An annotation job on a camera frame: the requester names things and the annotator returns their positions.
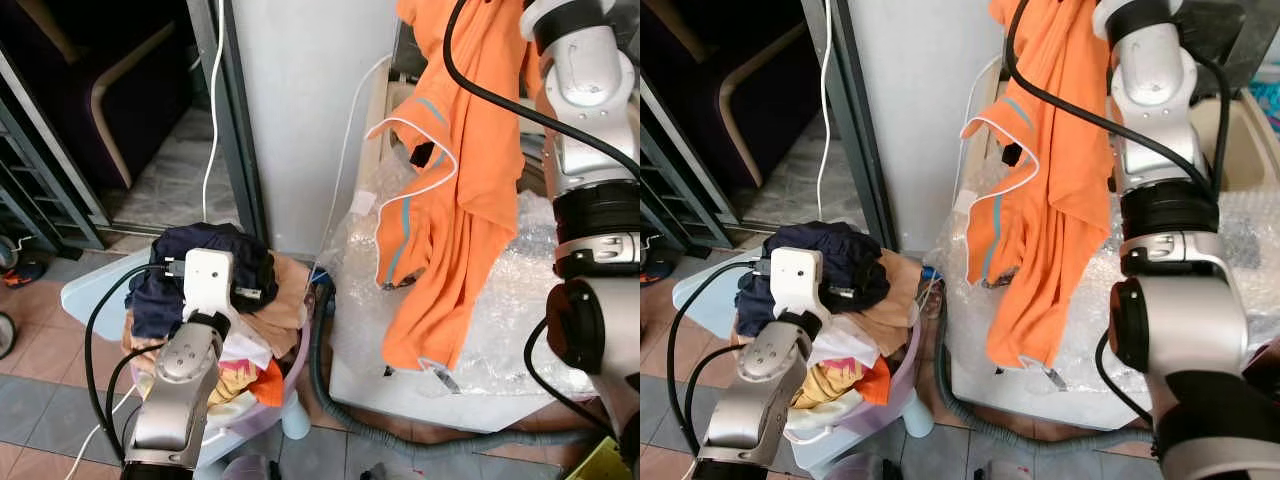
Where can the tan garment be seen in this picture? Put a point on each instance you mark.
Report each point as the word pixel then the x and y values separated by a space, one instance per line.
pixel 282 300
pixel 897 300

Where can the navy blue garment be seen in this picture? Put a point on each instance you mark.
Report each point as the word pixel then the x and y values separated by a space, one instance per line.
pixel 220 240
pixel 850 245

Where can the dark chair with beige armrest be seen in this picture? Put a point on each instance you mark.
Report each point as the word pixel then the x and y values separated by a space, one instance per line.
pixel 120 80
pixel 740 80

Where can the yellow plastic item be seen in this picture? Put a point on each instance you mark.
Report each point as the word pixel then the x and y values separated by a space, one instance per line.
pixel 600 462

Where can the lilac plastic bucket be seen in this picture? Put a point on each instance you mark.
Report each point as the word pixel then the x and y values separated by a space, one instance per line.
pixel 245 468
pixel 850 468

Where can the black wheel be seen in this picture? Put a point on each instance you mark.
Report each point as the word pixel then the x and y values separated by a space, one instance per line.
pixel 5 335

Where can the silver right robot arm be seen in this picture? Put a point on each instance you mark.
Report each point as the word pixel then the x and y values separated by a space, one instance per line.
pixel 590 90
pixel 1150 90

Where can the white printed garment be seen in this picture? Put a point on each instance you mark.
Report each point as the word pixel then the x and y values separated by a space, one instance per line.
pixel 245 350
pixel 840 350

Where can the clear bubble wrap sheet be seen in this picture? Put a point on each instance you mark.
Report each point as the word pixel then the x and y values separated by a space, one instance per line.
pixel 500 310
pixel 1080 300

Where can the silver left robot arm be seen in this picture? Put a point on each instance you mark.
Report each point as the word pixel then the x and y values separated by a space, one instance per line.
pixel 755 390
pixel 180 390

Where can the beige plastic tub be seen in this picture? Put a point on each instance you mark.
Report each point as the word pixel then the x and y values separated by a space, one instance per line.
pixel 1245 140

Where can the dark sandal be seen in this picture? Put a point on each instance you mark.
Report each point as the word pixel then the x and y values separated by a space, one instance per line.
pixel 20 270
pixel 655 268

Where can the orange garment with blue stripes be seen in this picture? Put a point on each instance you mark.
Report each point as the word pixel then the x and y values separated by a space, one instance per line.
pixel 1050 200
pixel 470 200

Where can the grey metal door frame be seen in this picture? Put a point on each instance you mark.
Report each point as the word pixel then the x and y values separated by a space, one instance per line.
pixel 860 120
pixel 235 120

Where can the grey metal sliding gate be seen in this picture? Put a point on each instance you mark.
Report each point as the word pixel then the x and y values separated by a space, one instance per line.
pixel 40 160
pixel 665 170

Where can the lilac plastic laundry basket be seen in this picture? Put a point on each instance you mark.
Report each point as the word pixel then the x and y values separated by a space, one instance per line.
pixel 906 372
pixel 292 372

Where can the orange and yellow garment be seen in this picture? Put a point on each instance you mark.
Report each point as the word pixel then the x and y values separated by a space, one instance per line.
pixel 872 382
pixel 264 385

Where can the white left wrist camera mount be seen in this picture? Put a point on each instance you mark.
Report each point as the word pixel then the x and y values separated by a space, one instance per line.
pixel 797 275
pixel 208 275

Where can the white washing machine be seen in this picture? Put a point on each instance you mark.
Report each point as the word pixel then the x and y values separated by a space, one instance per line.
pixel 400 402
pixel 1000 402

